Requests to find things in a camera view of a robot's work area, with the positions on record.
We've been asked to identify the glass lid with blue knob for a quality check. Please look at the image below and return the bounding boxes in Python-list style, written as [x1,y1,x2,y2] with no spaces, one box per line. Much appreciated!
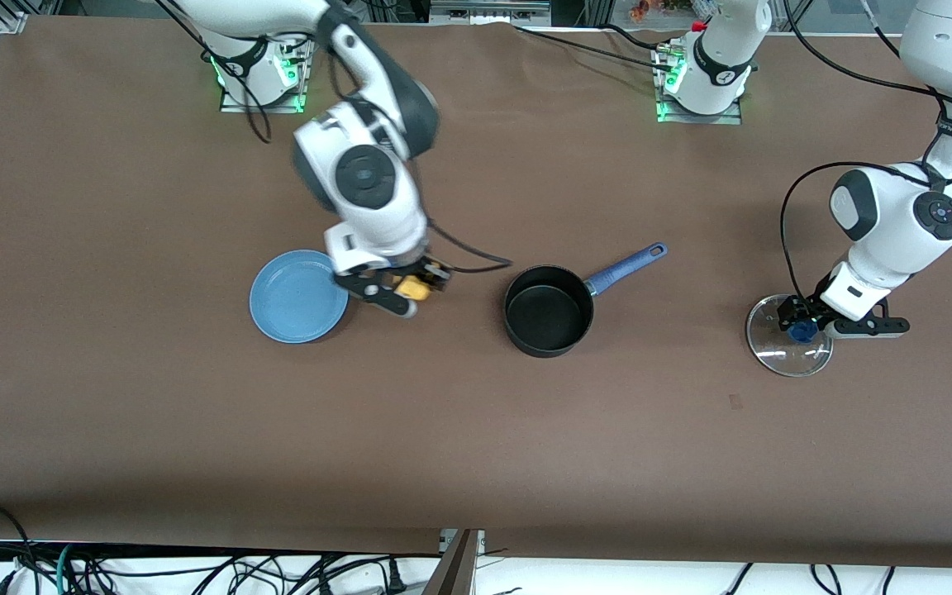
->
[745,294,835,378]

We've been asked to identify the metal base plate right arm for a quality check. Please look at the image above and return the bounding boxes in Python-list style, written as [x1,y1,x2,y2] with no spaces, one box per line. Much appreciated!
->
[220,33,312,114]

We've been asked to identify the metal base plate left arm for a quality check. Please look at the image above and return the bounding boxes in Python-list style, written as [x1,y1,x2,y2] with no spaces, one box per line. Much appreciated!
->
[654,45,745,126]

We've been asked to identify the blue round plate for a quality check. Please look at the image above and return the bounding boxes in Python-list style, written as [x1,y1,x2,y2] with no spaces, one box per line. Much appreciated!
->
[249,250,350,345]

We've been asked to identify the brown table cover sheet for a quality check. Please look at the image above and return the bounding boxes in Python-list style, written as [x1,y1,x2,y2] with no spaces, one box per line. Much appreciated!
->
[0,17,952,568]

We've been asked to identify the grey metal box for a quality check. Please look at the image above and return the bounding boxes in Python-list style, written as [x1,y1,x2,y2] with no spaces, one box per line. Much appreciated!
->
[429,0,552,26]

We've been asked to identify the aluminium profile beam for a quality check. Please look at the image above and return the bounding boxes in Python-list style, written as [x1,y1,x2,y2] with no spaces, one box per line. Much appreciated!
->
[422,529,482,595]

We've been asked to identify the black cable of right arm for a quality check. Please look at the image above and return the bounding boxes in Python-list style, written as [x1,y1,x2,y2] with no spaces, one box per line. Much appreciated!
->
[154,0,515,274]

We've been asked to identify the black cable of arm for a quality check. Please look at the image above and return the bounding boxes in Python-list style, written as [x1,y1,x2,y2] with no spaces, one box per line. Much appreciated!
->
[154,0,515,274]
[779,0,952,308]

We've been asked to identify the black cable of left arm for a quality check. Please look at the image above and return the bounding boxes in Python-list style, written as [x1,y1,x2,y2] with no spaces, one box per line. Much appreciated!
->
[779,0,952,308]

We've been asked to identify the black pot with blue handle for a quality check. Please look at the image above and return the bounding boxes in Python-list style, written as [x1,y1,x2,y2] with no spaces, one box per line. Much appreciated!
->
[503,242,669,359]

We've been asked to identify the black cables across table cover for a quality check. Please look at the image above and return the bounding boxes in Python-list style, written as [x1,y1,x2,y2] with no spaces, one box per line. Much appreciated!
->
[513,23,677,72]

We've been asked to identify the white metal bracket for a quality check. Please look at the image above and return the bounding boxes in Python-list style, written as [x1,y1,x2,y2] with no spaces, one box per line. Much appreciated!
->
[439,529,487,556]

